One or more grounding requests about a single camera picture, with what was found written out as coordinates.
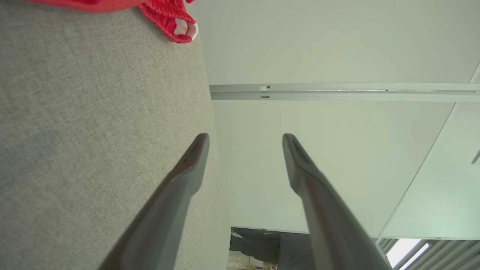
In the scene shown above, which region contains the white ceiling light panel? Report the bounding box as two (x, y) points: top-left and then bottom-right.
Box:
(386, 239), (431, 270)

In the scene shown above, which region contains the grey fabric sofa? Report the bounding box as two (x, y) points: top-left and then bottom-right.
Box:
(0, 0), (231, 270)

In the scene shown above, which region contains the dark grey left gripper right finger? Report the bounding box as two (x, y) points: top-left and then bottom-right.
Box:
(282, 133), (393, 270)

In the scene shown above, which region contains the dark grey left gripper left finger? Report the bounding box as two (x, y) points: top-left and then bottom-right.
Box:
(99, 133), (210, 270)

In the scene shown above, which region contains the red shorts white striped hem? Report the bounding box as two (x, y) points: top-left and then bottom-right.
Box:
(28, 0), (198, 44)

